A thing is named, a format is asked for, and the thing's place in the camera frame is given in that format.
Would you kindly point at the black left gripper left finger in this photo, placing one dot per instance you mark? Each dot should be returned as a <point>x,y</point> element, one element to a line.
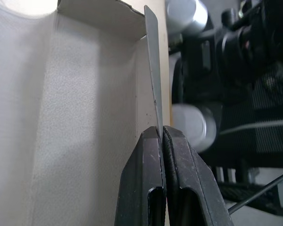
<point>141,179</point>

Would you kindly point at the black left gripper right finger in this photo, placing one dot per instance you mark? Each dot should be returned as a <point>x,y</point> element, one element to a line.
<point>193,183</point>

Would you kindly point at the grey rounded shell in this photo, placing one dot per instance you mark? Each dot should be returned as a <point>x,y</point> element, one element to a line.
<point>191,124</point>
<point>186,14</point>

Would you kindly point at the black robot lower body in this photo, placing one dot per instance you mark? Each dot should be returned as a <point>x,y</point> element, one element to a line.
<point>226,47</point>

